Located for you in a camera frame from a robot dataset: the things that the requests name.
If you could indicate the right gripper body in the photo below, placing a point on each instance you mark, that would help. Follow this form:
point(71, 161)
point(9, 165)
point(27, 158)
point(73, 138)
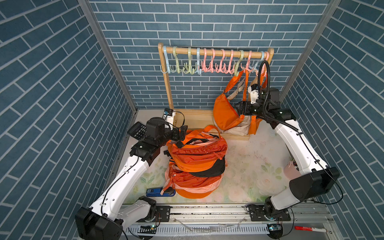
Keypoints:
point(249, 110)

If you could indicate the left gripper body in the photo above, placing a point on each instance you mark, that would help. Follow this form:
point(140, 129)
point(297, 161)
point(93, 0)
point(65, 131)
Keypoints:
point(172, 135)

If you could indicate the beige sling bag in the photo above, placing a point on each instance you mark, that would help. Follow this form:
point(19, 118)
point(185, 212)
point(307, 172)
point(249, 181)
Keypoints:
point(242, 128)

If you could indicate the dark red-orange bag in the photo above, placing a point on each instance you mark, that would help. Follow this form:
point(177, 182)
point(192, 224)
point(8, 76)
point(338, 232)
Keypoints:
point(175, 175)

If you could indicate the large pink sling bag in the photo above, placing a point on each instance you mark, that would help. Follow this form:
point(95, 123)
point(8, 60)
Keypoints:
point(199, 190)

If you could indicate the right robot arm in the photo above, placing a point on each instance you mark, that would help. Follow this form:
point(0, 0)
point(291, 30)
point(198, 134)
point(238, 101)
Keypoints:
point(316, 176)

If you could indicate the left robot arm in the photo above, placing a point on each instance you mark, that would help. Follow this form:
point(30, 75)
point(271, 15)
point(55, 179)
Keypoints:
point(105, 219)

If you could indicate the green hook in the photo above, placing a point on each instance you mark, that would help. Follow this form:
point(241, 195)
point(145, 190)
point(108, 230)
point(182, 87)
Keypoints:
point(188, 68)
point(236, 68)
point(177, 68)

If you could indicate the wooden hanging rack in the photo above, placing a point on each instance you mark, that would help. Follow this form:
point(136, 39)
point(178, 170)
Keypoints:
point(205, 116)

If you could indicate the black desk calculator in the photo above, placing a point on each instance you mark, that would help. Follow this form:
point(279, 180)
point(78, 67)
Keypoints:
point(137, 131)

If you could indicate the blue black stapler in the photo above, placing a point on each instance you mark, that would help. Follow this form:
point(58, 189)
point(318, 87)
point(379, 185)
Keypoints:
point(159, 192)

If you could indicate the pink pen cup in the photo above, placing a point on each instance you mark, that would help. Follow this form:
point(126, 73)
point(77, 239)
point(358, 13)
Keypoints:
point(291, 171)

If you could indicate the red white marker pen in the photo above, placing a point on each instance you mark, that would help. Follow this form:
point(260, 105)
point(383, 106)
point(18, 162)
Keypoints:
point(311, 229)

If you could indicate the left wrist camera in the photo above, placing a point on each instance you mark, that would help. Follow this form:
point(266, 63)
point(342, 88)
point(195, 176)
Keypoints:
point(169, 115)

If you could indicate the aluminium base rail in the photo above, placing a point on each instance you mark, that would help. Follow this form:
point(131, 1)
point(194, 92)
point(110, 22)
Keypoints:
point(233, 221)

